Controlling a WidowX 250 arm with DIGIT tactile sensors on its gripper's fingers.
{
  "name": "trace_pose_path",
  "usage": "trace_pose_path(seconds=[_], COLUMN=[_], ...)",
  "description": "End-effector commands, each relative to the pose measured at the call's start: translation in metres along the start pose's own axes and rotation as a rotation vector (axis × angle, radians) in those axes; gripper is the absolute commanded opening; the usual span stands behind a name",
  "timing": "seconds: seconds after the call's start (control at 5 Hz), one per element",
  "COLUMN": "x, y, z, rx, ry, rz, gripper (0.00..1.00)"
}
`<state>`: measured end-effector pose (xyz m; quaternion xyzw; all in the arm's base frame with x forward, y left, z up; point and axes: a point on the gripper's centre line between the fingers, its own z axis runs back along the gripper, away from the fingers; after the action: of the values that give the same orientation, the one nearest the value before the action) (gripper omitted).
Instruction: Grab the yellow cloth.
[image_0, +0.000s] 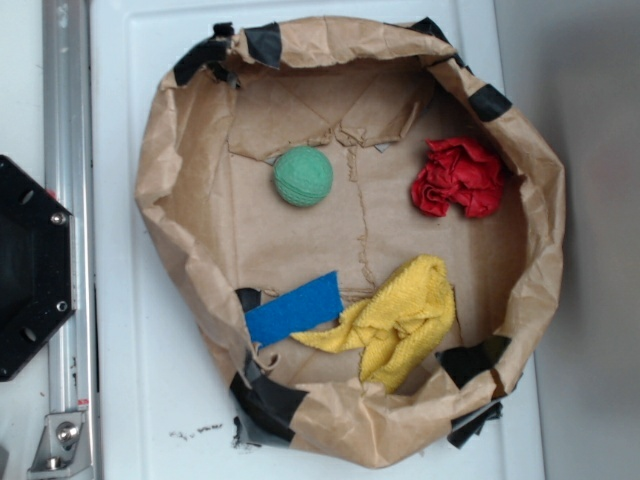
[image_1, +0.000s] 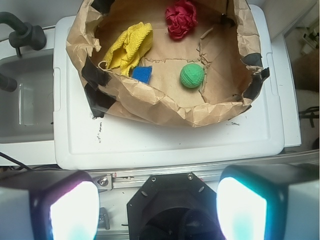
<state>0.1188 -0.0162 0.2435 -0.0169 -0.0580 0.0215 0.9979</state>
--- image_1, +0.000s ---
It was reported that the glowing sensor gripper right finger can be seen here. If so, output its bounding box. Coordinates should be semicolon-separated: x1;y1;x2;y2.
216;163;320;240

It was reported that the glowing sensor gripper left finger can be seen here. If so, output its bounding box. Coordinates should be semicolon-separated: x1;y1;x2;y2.
0;170;100;240

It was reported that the yellow knitted cloth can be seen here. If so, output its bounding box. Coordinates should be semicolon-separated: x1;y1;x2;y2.
103;22;154;77

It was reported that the red crumpled cloth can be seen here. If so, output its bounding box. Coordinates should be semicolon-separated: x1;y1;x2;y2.
165;0;198;41

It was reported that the white plastic tray lid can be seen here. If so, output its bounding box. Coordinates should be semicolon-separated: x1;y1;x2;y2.
53;5;285;170

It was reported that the crumpled brown paper bag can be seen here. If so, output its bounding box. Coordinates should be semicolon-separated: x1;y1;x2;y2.
66;0;270;128

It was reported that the green ribbed ball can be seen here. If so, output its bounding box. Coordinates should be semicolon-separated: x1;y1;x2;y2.
179;63;205;89

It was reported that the dark grey faucet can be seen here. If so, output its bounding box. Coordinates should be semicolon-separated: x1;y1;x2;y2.
0;11;47;58

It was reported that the blue sponge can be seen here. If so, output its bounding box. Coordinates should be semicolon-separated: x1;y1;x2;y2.
132;66;152;84

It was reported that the black cable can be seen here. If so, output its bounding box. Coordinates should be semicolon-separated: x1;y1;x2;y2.
0;151;61;171

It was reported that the aluminium rail frame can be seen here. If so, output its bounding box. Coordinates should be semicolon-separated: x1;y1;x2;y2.
89;149;320;192

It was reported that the black octagonal mount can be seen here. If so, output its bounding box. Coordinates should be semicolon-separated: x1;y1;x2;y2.
126;172;225;240

